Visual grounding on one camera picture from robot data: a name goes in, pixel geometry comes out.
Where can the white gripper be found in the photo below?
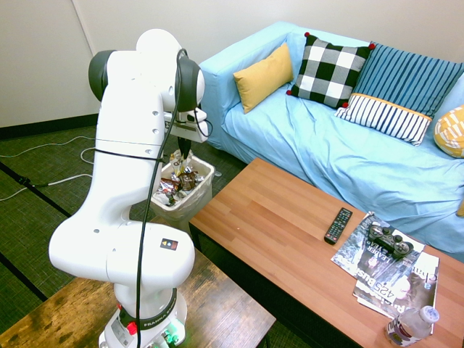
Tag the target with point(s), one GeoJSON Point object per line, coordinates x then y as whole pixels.
{"type": "Point", "coordinates": [188, 125]}

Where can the yellow chip bag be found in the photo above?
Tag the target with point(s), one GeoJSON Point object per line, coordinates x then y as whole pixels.
{"type": "Point", "coordinates": [177, 162]}

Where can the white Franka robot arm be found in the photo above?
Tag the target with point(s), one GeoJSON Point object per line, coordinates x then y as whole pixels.
{"type": "Point", "coordinates": [127, 181]}

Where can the white plastic trash bin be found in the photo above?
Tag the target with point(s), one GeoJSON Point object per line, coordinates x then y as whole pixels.
{"type": "Point", "coordinates": [201, 185]}

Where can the clear trash bag liner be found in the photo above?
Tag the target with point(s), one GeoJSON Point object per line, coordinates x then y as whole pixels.
{"type": "Point", "coordinates": [192, 204]}

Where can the brown chocolate wrapper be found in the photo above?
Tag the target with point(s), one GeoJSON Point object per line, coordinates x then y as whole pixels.
{"type": "Point", "coordinates": [185, 181]}

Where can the red snack wrapper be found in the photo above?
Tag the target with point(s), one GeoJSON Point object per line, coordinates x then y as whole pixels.
{"type": "Point", "coordinates": [167, 186]}

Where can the plain mustard yellow pillow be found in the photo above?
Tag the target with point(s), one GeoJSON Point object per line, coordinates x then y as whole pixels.
{"type": "Point", "coordinates": [262, 78]}

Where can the wooden coffee table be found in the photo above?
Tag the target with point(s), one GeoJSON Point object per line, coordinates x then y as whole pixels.
{"type": "Point", "coordinates": [282, 232]}

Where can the light blue sofa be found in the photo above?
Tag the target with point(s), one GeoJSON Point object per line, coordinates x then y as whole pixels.
{"type": "Point", "coordinates": [326, 159]}

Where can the black white checkered pillow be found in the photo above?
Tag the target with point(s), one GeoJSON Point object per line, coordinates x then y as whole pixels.
{"type": "Point", "coordinates": [328, 72]}

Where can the rustic wooden side table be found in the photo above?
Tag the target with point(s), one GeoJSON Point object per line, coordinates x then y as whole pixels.
{"type": "Point", "coordinates": [224, 311]}

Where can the black remote control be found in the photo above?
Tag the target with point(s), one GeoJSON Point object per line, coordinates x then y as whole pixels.
{"type": "Point", "coordinates": [338, 225]}

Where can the dark cover magazine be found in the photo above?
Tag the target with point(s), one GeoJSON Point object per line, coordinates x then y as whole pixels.
{"type": "Point", "coordinates": [357, 253]}

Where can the white navy striped pillow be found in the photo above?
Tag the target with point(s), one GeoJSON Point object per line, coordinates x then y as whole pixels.
{"type": "Point", "coordinates": [388, 117]}

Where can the black game controller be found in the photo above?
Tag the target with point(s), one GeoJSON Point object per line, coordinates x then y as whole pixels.
{"type": "Point", "coordinates": [389, 241]}

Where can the blue striped pillow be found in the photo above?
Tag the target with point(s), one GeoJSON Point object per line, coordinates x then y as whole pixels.
{"type": "Point", "coordinates": [409, 83]}

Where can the business magazine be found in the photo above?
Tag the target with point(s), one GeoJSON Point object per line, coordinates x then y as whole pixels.
{"type": "Point", "coordinates": [402, 293]}

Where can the yellow white patterned bolster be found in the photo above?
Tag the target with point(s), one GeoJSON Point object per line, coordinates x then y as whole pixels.
{"type": "Point", "coordinates": [451, 132]}

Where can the clear plastic drink bottle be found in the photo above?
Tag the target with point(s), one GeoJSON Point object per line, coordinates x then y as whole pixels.
{"type": "Point", "coordinates": [407, 326]}

